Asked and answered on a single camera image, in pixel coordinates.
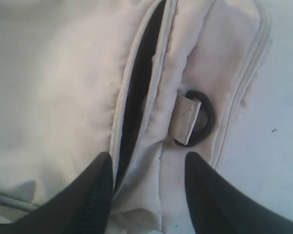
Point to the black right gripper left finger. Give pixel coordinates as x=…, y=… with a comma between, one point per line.
x=83, y=207

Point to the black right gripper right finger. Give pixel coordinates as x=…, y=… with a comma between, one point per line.
x=217, y=207

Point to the beige fabric duffel bag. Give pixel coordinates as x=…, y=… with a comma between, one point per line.
x=146, y=81

